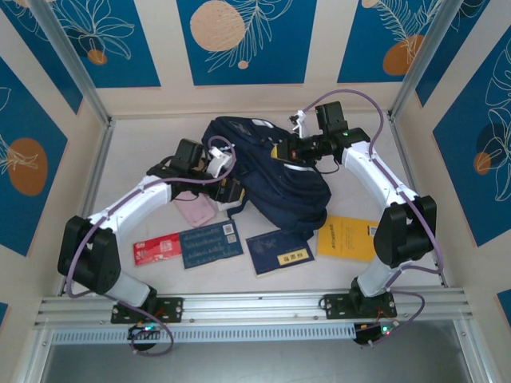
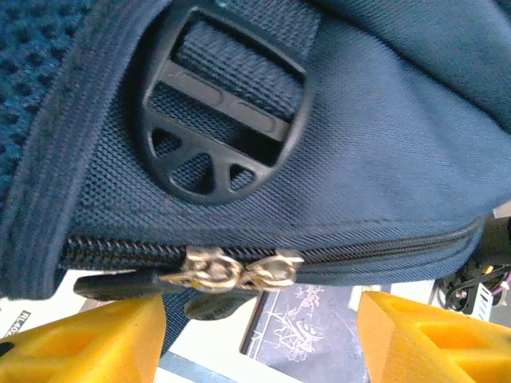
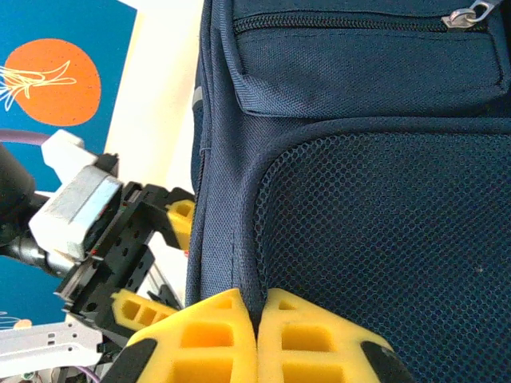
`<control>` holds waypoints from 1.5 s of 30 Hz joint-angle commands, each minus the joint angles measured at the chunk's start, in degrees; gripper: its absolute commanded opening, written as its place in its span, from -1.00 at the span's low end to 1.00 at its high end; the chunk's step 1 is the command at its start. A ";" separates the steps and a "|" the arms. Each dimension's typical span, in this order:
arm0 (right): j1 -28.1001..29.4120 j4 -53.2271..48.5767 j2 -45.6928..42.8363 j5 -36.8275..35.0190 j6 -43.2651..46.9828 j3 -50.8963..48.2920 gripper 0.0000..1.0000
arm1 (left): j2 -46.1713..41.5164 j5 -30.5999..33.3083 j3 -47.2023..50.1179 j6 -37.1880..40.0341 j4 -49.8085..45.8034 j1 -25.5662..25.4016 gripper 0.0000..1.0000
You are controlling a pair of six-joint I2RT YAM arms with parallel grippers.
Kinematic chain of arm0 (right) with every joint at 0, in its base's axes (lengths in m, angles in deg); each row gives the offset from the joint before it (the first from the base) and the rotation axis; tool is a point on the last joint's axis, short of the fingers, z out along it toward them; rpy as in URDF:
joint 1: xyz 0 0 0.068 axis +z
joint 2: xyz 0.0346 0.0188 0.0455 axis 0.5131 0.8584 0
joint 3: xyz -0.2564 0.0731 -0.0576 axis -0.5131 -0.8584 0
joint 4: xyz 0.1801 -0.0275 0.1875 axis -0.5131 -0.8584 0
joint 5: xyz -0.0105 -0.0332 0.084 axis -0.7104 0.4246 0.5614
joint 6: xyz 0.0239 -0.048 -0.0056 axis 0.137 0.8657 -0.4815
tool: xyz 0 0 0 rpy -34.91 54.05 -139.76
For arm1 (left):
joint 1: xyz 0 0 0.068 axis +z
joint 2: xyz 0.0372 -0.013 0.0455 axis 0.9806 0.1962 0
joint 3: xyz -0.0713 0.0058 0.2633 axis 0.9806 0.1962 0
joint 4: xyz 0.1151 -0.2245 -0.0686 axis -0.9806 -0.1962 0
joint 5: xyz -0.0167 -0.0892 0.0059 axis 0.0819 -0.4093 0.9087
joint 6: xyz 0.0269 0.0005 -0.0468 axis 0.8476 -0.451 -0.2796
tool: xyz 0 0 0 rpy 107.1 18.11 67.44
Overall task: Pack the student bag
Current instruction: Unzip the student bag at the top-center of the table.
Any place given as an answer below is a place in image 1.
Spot pink pencil case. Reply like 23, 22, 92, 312
175, 195, 217, 229

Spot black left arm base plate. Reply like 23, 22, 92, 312
110, 297, 184, 325

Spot aluminium frame post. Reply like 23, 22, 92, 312
29, 0, 112, 125
388, 0, 471, 121

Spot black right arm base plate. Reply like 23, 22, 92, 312
321, 293, 398, 321

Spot aluminium frame rail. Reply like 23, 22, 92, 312
34, 288, 474, 330

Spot navy notebook yellow label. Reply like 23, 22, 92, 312
244, 228, 315, 277

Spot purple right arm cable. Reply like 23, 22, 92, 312
301, 89, 446, 348

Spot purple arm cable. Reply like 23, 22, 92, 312
64, 135, 237, 356
301, 89, 446, 348

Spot dark blue notebook QR codes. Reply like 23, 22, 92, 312
178, 219, 244, 270

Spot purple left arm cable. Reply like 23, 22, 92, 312
64, 135, 237, 356

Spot grey metal sheet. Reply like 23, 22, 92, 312
39, 343, 480, 383

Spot yellow book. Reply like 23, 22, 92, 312
316, 215, 381, 263

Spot grey slotted cable duct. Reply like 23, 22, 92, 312
50, 323, 358, 345

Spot aluminium table side rail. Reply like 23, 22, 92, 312
386, 113, 449, 286
59, 118, 117, 297

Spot red packet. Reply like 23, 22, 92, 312
133, 234, 184, 267

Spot navy blue backpack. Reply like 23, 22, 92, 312
201, 116, 332, 240

